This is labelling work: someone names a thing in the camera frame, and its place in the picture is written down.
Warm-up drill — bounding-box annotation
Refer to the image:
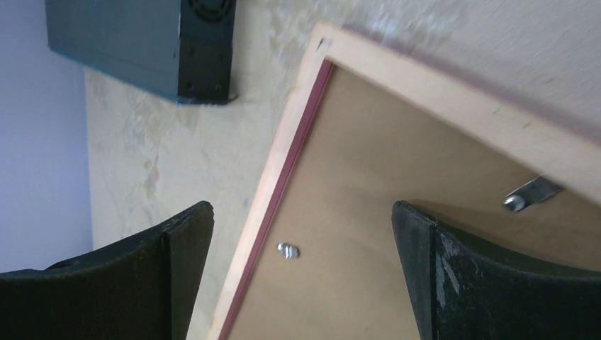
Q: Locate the pink wooden picture frame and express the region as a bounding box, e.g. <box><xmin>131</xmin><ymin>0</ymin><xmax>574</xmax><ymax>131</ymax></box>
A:
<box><xmin>208</xmin><ymin>24</ymin><xmax>600</xmax><ymax>339</ymax></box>

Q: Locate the brown cardboard backing board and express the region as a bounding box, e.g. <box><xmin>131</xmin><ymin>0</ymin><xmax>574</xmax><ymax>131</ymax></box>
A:
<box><xmin>226</xmin><ymin>69</ymin><xmax>600</xmax><ymax>339</ymax></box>

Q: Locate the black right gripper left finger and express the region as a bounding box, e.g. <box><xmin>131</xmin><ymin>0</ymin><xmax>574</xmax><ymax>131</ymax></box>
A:
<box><xmin>1</xmin><ymin>201</ymin><xmax>214</xmax><ymax>339</ymax></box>

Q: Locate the silver frame retaining clip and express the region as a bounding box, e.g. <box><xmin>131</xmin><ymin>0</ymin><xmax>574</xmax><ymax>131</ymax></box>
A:
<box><xmin>502</xmin><ymin>176</ymin><xmax>564</xmax><ymax>213</ymax></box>
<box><xmin>276</xmin><ymin>242</ymin><xmax>300</xmax><ymax>259</ymax></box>

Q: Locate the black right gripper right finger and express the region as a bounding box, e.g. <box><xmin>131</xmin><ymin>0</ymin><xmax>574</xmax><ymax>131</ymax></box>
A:
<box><xmin>392</xmin><ymin>200</ymin><xmax>600</xmax><ymax>339</ymax></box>

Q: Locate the dark blue network switch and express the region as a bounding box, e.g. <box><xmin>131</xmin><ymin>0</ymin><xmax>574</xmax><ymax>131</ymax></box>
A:
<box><xmin>45</xmin><ymin>0</ymin><xmax>236</xmax><ymax>105</ymax></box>

